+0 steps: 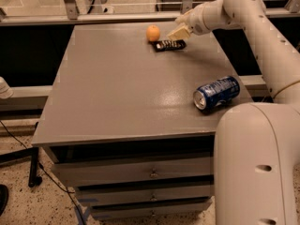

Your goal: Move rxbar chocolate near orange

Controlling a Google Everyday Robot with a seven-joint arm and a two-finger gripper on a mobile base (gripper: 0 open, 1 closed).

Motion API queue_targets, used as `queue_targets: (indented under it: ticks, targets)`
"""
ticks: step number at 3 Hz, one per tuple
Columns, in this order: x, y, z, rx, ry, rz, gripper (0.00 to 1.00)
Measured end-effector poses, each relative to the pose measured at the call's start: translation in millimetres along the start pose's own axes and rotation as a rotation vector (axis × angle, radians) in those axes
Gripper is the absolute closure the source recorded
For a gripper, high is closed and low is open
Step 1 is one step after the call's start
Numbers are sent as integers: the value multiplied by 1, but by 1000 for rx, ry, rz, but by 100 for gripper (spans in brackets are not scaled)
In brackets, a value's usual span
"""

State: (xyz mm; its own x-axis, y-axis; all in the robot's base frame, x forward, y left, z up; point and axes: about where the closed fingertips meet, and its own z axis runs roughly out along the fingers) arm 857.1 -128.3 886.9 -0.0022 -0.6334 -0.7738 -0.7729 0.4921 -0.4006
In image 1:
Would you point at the bottom grey drawer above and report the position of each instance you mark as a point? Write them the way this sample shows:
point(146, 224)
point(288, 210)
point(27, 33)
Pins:
point(150, 209)

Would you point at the top grey drawer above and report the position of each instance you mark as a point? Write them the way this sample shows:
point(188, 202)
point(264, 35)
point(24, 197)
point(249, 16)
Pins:
point(95, 173)

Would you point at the black rxbar chocolate bar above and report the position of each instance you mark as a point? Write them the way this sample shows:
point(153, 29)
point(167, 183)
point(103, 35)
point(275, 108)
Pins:
point(168, 45)

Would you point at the black shoe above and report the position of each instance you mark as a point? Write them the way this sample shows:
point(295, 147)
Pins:
point(3, 198)

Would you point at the grey metal railing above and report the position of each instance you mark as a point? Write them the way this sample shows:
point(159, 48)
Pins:
point(55, 12)

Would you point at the orange fruit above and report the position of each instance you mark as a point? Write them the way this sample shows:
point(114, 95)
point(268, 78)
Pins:
point(152, 33)

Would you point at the middle grey drawer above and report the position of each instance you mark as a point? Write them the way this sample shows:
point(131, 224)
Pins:
point(144, 195)

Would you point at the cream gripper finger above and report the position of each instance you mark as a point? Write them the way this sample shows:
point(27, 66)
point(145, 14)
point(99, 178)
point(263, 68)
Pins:
point(181, 32)
point(184, 18)

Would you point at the grey drawer cabinet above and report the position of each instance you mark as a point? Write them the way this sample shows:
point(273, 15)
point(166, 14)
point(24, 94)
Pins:
point(116, 100)

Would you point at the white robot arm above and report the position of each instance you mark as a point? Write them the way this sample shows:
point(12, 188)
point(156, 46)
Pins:
point(257, 144)

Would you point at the grey drawer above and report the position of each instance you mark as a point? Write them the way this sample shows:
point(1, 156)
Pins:
point(144, 195)
point(150, 209)
point(95, 173)

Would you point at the blue soda can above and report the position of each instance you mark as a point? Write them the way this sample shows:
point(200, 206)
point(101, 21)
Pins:
point(218, 92)

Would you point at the white cylindrical object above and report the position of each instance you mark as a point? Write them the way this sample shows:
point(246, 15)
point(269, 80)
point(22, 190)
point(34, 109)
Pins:
point(5, 89)

